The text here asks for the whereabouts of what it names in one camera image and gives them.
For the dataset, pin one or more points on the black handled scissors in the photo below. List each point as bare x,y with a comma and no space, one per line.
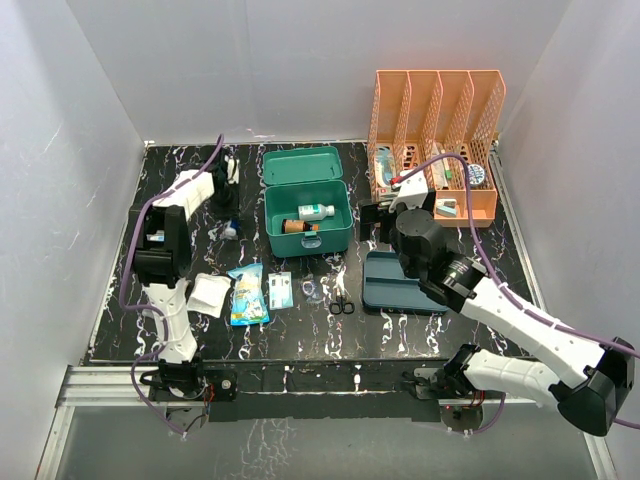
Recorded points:
341,304

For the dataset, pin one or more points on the teal white small box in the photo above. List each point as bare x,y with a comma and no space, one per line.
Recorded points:
446,207

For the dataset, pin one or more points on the small white red box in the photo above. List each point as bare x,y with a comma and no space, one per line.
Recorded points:
384,193

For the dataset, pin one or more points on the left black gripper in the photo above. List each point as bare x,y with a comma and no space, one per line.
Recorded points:
232,210

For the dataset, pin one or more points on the white blue bandage box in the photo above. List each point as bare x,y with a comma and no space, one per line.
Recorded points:
280,291

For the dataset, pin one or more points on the blue cotton swab bag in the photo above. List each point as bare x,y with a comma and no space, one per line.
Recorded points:
248,303

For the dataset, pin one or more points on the clear bag blue items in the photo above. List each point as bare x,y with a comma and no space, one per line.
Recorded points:
157,236

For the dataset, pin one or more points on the blue divided tray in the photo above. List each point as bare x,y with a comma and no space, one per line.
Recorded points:
385,287

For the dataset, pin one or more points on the round blue white tin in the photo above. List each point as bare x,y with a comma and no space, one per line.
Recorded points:
477,176

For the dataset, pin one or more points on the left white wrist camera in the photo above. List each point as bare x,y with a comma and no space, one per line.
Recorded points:
232,169

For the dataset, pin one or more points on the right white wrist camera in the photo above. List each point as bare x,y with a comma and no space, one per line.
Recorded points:
410,190

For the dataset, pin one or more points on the small white blue bottle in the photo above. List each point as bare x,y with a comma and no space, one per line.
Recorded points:
231,229

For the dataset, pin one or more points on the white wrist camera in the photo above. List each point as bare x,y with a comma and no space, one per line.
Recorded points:
410,190
232,169

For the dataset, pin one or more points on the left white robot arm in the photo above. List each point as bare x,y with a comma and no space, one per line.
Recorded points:
160,258

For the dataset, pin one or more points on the green medicine kit box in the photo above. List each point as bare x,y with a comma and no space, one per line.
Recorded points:
306,202

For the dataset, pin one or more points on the brown bottle orange cap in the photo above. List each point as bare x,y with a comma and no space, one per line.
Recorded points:
291,226

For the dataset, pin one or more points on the orange file organizer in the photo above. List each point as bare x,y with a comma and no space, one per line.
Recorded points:
447,114

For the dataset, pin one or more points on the clear bag with rubber bands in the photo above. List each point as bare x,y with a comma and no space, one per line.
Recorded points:
311,290

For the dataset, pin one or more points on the white gauze packet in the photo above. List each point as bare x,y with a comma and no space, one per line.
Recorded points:
208,294

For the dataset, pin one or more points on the blue brush blister pack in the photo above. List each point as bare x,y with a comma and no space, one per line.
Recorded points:
384,166

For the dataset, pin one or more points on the white tube in organizer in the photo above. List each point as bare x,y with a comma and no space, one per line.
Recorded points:
441,174

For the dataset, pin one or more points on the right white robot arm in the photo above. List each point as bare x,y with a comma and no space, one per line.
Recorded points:
585,378

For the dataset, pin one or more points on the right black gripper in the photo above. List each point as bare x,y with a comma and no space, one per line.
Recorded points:
375,214

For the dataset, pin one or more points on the white green medicine bottle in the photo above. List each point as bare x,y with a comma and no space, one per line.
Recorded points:
315,212

